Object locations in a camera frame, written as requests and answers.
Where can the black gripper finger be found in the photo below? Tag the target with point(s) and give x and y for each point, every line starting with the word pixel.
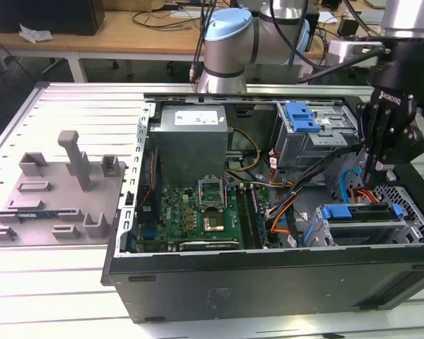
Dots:
pixel 388 141
pixel 369 134

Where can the hard disk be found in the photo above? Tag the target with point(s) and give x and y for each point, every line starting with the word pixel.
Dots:
pixel 335 212

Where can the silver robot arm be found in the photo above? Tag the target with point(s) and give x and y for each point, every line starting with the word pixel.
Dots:
pixel 226 53

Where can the grey metal disk bay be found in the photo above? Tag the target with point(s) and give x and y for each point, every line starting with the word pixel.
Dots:
pixel 360 223

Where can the small black box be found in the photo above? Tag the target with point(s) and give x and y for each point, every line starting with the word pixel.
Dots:
pixel 348 27

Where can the silver laptop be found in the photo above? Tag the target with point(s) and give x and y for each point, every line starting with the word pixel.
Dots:
pixel 372 3

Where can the white paper sheet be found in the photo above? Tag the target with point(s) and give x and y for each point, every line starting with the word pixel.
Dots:
pixel 326 17

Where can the RAM stick with blue label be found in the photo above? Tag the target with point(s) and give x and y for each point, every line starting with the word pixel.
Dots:
pixel 261 216
pixel 32 214

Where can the black RAM slot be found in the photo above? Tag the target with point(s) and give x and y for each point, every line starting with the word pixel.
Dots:
pixel 249 216
pixel 255 216
pixel 244 216

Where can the CPU socket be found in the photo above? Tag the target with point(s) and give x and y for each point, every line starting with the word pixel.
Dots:
pixel 213 223

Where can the black open PC case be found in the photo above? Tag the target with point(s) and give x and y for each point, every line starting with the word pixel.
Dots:
pixel 268 282

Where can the grey power supply unit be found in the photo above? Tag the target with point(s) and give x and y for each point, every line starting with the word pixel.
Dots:
pixel 183 152

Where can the black graphics card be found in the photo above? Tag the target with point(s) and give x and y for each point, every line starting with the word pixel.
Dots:
pixel 212 246

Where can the green motherboard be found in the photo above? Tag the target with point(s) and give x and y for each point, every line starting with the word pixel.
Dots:
pixel 176 208

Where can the black case fan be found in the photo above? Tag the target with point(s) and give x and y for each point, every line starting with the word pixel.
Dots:
pixel 150 169

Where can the blue expansion slot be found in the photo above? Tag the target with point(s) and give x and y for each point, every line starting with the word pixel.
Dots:
pixel 151 233

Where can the long wooden desk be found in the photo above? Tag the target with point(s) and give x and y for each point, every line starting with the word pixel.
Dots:
pixel 127 39

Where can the grey parts rack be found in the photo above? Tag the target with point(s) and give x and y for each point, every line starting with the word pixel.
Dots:
pixel 56 197

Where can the large black box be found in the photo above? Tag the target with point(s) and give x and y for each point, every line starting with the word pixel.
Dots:
pixel 49 17

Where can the crumpled white plastic bag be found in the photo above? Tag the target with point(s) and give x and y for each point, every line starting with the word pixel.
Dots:
pixel 35 34

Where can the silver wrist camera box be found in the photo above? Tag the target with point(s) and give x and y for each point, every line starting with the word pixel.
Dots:
pixel 346 49

